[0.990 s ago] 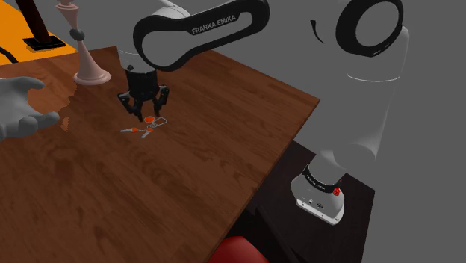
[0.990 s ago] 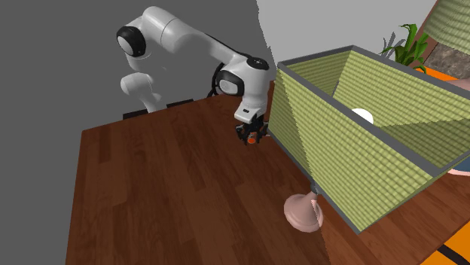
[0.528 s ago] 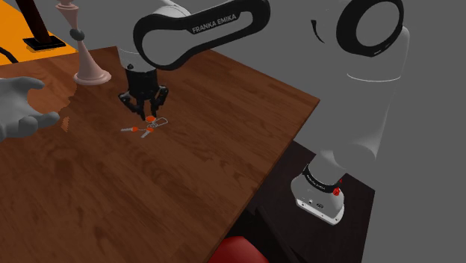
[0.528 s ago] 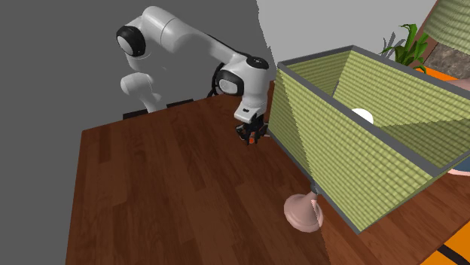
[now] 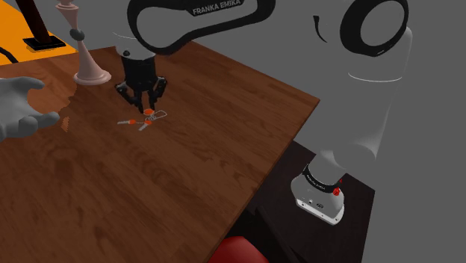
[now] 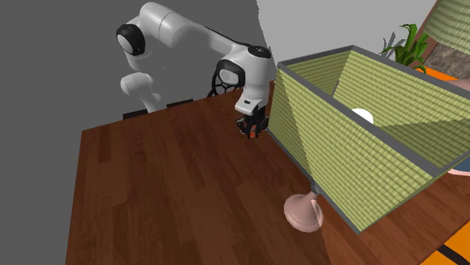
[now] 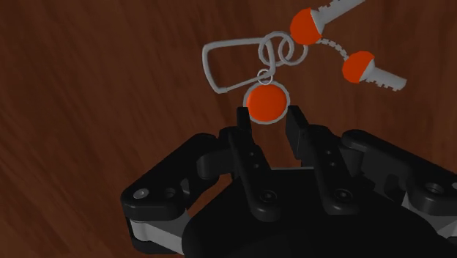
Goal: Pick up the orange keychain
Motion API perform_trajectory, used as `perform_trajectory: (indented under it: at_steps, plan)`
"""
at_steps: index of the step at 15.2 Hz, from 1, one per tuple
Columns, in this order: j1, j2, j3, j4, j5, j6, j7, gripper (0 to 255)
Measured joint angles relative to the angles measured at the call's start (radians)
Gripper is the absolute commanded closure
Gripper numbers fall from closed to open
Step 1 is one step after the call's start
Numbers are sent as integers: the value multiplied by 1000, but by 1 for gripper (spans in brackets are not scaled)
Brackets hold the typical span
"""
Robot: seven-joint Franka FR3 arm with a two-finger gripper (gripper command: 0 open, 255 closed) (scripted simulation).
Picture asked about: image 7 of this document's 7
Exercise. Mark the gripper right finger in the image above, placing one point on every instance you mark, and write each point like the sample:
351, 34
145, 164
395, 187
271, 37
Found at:
321, 157

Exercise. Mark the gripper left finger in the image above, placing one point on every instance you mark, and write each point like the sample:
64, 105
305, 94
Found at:
246, 157

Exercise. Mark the orange and grey key bunch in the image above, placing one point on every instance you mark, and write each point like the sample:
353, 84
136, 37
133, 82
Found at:
267, 102

